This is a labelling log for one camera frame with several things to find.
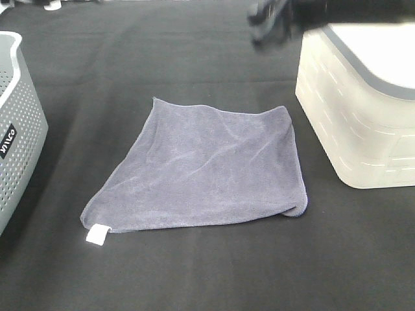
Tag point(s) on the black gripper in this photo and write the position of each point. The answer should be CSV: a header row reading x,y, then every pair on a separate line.
x,y
270,21

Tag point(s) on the grey microfibre towel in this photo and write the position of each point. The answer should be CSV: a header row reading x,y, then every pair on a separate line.
x,y
199,166

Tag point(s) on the white plastic storage basket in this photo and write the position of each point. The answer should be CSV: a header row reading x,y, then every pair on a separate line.
x,y
355,84

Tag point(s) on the black table cloth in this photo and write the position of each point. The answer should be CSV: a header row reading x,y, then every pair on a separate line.
x,y
96,69

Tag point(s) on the white cylinder object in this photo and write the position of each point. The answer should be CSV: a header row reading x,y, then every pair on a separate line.
x,y
53,5

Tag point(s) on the grey perforated laundry basket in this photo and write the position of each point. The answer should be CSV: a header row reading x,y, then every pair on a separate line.
x,y
23,125

